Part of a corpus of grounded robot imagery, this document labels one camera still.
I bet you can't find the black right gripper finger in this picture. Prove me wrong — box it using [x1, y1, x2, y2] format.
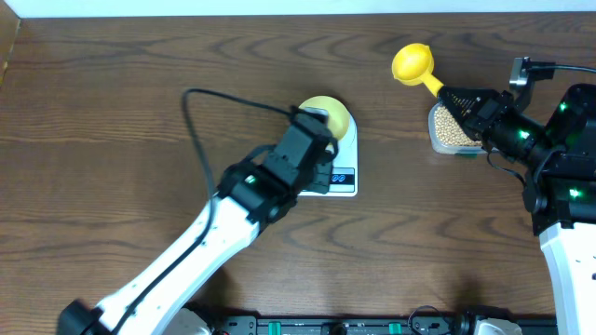
[441, 86, 499, 101]
[438, 90, 487, 140]

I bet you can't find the yellow measuring scoop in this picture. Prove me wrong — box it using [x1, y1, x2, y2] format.
[391, 43, 444, 98]

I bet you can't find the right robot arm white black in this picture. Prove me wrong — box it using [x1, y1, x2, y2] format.
[438, 84, 595, 334]

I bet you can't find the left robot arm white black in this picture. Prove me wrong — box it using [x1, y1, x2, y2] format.
[57, 107, 355, 334]

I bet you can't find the white digital kitchen scale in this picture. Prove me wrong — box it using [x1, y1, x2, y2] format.
[300, 114, 359, 197]

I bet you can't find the pale yellow bowl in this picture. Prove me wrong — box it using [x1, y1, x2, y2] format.
[300, 96, 356, 150]

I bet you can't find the clear plastic container of soybeans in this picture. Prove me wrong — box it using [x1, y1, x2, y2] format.
[428, 103, 485, 154]

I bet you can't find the cardboard panel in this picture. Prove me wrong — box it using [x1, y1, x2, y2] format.
[0, 0, 20, 84]

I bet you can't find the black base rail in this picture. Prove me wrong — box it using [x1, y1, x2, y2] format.
[185, 302, 559, 335]

